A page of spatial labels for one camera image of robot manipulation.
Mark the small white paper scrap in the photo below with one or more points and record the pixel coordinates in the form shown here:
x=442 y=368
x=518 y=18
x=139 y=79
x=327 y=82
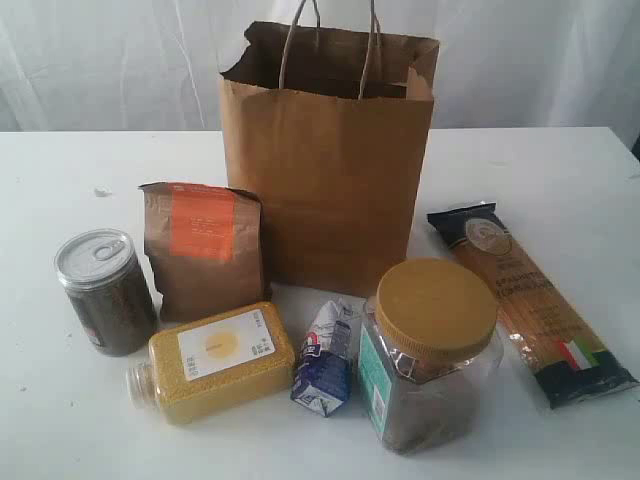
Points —
x=102 y=193

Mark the brown pouch with orange label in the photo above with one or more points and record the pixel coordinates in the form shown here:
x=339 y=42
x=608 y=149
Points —
x=204 y=247

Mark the dark jar with metal lid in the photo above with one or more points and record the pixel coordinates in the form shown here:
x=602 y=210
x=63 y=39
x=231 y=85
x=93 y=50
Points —
x=102 y=277

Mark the spaghetti packet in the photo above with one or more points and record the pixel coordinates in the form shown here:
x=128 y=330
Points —
x=568 y=360

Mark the blue white milk carton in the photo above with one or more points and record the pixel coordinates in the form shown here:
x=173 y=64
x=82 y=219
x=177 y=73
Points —
x=322 y=381

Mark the brown paper bag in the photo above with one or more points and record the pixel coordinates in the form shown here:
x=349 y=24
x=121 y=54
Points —
x=328 y=127

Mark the yellow millet plastic bottle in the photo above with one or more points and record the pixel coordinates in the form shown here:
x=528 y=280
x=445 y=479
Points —
x=214 y=364

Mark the clear jar with gold lid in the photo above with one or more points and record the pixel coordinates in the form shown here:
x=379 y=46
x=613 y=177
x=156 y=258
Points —
x=428 y=347

